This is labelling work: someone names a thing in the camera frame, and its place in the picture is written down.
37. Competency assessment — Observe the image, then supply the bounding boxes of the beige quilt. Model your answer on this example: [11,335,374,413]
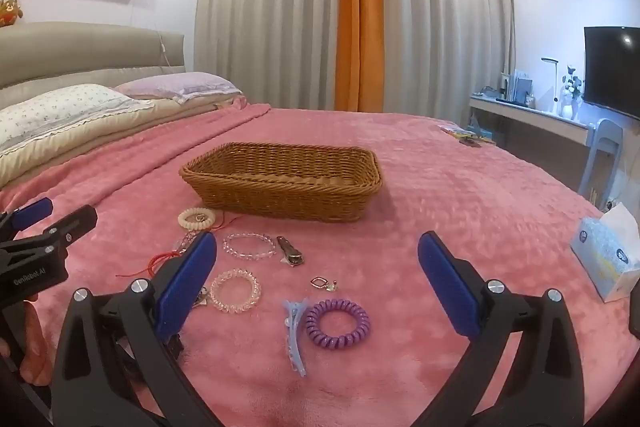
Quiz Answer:
[0,94,248,190]

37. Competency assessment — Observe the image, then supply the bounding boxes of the light blue chair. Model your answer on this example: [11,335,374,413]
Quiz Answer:
[577,118,625,208]

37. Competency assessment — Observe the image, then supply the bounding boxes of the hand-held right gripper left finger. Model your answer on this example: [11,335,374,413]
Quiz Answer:
[50,231,218,427]

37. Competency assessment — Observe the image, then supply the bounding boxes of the red string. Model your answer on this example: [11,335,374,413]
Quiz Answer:
[116,214,241,280]

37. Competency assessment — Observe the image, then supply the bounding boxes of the dark brown hair clip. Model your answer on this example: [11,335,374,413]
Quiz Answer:
[276,235,304,268]

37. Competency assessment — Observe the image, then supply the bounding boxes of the cream spiral hair tie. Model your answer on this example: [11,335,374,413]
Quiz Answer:
[177,207,215,231]

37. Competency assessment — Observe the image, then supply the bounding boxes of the books on desk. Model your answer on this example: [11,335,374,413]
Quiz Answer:
[500,69,537,105]

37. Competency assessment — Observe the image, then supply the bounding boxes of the white desk lamp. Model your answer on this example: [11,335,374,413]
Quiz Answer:
[540,57,561,114]

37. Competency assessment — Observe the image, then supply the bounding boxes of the purple spiral hair tie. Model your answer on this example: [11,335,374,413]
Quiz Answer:
[305,299,371,349]

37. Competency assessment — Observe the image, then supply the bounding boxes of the beige padded headboard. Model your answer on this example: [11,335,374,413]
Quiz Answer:
[0,22,186,88]

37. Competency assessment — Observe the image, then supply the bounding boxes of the white floral pillow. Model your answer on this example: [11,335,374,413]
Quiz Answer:
[0,84,156,155]

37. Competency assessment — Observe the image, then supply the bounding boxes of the brown wicker basket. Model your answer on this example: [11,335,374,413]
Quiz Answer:
[179,142,385,224]

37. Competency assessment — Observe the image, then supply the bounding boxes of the white vase with flowers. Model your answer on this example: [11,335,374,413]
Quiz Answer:
[560,64,585,120]

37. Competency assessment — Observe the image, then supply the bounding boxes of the orange curtain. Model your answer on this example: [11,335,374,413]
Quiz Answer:
[334,0,385,112]

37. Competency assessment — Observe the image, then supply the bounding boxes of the small colourful packet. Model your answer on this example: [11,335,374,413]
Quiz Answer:
[439,123,483,148]

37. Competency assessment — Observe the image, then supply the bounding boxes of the black television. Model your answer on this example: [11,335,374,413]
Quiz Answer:
[583,26,640,120]

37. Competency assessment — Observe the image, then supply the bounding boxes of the person's left hand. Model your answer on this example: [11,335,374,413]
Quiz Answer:
[0,302,52,384]

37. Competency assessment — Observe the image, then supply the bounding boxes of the beige curtain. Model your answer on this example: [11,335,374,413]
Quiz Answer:
[192,0,516,125]

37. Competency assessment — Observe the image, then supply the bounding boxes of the white desk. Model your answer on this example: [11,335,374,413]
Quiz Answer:
[469,93,591,158]

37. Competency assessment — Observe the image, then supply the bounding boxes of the white tissue pack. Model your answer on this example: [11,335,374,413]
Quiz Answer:
[570,202,640,304]

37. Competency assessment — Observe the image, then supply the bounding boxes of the light blue hair clip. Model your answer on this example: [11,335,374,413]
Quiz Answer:
[281,298,310,378]

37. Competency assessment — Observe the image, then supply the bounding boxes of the orange stuffed toy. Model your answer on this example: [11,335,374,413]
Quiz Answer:
[0,0,25,28]

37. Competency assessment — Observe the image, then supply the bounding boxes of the purple pillow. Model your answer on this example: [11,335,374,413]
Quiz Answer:
[114,72,243,104]

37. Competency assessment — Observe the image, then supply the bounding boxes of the clear pink spiral hair tie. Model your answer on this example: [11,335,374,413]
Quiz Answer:
[209,269,262,314]

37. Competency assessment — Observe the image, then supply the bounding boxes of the pink blanket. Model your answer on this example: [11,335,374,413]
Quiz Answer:
[0,102,640,427]

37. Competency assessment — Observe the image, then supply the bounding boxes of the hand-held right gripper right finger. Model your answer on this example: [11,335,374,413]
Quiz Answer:
[415,231,599,427]

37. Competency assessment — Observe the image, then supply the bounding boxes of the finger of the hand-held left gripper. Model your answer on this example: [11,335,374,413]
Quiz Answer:
[0,198,54,240]
[44,205,99,249]

